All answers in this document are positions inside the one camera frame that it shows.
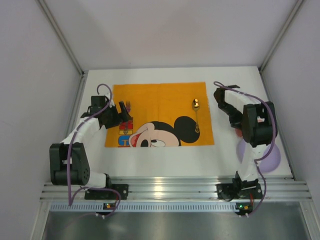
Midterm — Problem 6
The red cup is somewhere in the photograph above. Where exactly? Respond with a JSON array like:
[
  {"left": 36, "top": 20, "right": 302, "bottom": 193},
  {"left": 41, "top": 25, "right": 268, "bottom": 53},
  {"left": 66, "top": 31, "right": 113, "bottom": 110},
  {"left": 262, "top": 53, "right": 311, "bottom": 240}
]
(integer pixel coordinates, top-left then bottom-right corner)
[{"left": 235, "top": 129, "right": 243, "bottom": 138}]

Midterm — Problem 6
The orange Mickey Mouse placemat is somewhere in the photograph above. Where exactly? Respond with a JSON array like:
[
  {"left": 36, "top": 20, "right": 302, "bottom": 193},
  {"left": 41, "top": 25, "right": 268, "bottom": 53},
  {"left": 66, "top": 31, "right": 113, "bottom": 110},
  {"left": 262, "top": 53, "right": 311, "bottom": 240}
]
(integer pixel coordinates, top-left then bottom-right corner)
[{"left": 105, "top": 82, "right": 215, "bottom": 148}]

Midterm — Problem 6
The gold spoon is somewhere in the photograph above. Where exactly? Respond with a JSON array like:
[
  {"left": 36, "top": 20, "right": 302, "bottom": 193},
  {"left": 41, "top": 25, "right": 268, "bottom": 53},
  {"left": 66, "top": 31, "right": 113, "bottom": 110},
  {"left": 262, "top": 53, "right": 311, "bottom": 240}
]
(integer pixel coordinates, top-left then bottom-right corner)
[{"left": 192, "top": 98, "right": 200, "bottom": 133}]

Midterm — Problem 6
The lilac plate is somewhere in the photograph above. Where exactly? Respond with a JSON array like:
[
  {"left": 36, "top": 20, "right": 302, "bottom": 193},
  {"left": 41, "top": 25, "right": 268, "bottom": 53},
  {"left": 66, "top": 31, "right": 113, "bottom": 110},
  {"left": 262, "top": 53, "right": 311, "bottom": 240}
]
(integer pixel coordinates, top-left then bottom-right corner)
[{"left": 236, "top": 139, "right": 281, "bottom": 174}]

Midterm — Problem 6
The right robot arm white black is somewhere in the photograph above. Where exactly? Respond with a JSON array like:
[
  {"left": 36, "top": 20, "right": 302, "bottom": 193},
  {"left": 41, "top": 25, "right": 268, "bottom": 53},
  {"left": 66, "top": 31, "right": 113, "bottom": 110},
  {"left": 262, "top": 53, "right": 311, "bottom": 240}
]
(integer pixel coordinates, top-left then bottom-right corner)
[{"left": 213, "top": 81, "right": 278, "bottom": 197}]

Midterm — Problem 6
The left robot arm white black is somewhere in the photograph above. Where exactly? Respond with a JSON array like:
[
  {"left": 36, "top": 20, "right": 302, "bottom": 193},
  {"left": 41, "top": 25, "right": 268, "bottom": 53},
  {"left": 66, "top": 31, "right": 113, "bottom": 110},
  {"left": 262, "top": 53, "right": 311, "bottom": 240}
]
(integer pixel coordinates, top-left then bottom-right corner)
[{"left": 49, "top": 95, "right": 133, "bottom": 188}]

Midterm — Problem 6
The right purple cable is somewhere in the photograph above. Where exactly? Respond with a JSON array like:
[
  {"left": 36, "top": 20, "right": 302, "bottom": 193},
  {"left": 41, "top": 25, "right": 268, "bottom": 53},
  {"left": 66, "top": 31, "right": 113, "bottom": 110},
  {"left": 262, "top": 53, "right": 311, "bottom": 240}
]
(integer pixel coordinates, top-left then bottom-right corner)
[{"left": 213, "top": 81, "right": 279, "bottom": 217}]

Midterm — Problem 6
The purple cable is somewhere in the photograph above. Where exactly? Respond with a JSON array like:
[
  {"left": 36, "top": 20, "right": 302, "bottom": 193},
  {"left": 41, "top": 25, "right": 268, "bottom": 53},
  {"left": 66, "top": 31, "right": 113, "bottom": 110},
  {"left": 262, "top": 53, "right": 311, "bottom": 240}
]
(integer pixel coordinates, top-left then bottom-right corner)
[
  {"left": 67, "top": 83, "right": 122, "bottom": 218},
  {"left": 213, "top": 81, "right": 279, "bottom": 217}
]

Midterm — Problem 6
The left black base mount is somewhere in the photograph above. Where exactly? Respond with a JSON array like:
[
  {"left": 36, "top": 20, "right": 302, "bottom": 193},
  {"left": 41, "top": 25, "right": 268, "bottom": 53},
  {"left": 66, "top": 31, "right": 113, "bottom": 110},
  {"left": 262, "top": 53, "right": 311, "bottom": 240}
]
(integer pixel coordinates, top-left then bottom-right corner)
[{"left": 84, "top": 184, "right": 129, "bottom": 200}]

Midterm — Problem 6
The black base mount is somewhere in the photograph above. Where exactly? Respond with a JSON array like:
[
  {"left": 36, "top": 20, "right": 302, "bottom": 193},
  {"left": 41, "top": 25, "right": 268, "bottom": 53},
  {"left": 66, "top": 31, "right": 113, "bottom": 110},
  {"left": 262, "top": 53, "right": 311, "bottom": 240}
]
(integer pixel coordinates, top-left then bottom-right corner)
[
  {"left": 216, "top": 183, "right": 263, "bottom": 202},
  {"left": 84, "top": 184, "right": 129, "bottom": 200}
]

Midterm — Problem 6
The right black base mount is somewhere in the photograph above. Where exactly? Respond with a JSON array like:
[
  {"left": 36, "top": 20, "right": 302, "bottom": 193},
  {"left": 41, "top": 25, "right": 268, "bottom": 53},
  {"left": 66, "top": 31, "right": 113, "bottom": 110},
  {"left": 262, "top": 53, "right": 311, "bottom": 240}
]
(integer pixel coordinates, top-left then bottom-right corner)
[{"left": 216, "top": 183, "right": 263, "bottom": 202}]

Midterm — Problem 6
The aluminium rail frame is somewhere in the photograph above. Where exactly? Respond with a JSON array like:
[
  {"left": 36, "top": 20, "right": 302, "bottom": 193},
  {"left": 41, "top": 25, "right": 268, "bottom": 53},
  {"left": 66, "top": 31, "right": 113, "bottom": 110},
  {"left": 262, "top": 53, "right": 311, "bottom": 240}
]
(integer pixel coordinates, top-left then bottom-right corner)
[{"left": 39, "top": 159, "right": 311, "bottom": 202}]

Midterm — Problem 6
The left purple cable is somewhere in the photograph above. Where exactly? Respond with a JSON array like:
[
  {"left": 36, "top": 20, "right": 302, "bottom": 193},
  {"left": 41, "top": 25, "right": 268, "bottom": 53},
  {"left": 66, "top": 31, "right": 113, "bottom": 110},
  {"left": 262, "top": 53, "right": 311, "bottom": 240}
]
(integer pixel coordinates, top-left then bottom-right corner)
[{"left": 67, "top": 83, "right": 122, "bottom": 218}]

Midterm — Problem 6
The perforated cable duct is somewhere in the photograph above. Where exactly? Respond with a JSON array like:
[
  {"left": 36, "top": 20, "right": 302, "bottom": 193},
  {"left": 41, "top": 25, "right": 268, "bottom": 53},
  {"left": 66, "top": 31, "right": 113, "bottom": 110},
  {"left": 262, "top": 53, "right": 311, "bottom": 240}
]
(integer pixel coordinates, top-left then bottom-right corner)
[{"left": 50, "top": 202, "right": 239, "bottom": 213}]

